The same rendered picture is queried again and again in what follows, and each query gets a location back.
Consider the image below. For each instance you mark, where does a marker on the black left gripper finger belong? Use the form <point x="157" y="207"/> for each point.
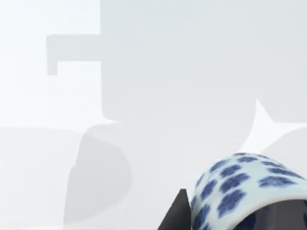
<point x="178" y="214"/>

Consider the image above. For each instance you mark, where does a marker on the white cup with blue spots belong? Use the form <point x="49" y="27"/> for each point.
<point x="230" y="187"/>

